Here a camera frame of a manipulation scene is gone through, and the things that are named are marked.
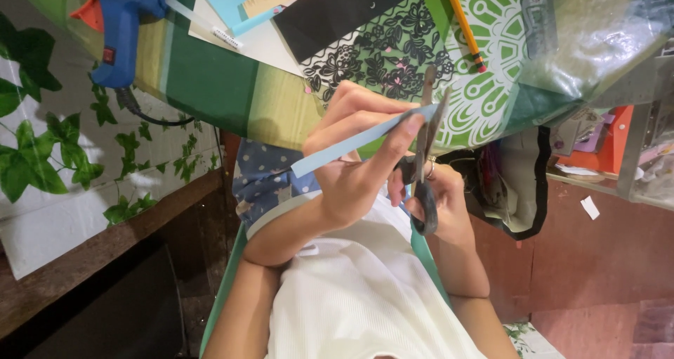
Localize black scissors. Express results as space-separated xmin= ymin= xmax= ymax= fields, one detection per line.
xmin=395 ymin=65 xmax=454 ymax=237

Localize white paper scrap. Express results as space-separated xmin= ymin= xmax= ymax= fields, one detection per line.
xmin=580 ymin=195 xmax=601 ymax=221

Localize cluttered metal shelf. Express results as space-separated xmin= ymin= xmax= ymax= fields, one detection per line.
xmin=546 ymin=40 xmax=674 ymax=212

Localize white leaf-print sheet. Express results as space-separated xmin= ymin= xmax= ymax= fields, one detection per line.
xmin=502 ymin=321 xmax=565 ymax=359

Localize green ivy vine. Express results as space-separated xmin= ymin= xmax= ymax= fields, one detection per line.
xmin=0 ymin=11 xmax=220 ymax=229

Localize blue hot glue gun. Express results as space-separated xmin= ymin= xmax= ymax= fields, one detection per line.
xmin=70 ymin=0 xmax=176 ymax=89

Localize light blue paper cut-out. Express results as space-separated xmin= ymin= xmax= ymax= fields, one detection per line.
xmin=193 ymin=0 xmax=288 ymax=38

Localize black power cable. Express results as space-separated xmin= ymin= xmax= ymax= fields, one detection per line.
xmin=115 ymin=87 xmax=197 ymax=127

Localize black floral cut-out sheet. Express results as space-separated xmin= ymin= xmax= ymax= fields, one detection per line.
xmin=302 ymin=0 xmax=457 ymax=103

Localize person's left hand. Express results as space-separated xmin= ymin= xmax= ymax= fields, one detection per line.
xmin=303 ymin=80 xmax=427 ymax=232

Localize yellow pencil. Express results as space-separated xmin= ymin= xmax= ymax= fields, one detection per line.
xmin=441 ymin=0 xmax=488 ymax=74

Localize clear glue stick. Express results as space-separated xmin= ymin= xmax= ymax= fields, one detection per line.
xmin=165 ymin=0 xmax=244 ymax=50

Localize blue dotted cloth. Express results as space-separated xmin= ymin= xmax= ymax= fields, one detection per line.
xmin=233 ymin=137 xmax=323 ymax=229

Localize green patterned tablecloth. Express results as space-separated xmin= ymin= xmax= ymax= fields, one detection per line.
xmin=9 ymin=0 xmax=674 ymax=155

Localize dark wooden bench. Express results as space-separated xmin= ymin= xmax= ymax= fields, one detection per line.
xmin=0 ymin=168 xmax=235 ymax=359

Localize white paper sheet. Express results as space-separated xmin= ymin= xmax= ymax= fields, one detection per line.
xmin=189 ymin=0 xmax=305 ymax=77

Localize person's white shirt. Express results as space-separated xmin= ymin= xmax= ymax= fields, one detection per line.
xmin=246 ymin=182 xmax=488 ymax=359

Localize light blue paper strip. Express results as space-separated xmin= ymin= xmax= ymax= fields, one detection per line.
xmin=291 ymin=104 xmax=440 ymax=179

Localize person's right hand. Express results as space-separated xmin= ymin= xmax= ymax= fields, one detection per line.
xmin=387 ymin=156 xmax=478 ymax=250

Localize black fabric bag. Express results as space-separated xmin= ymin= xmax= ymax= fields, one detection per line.
xmin=436 ymin=125 xmax=552 ymax=242

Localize black paper sheet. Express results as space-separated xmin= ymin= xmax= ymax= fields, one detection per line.
xmin=273 ymin=0 xmax=420 ymax=64

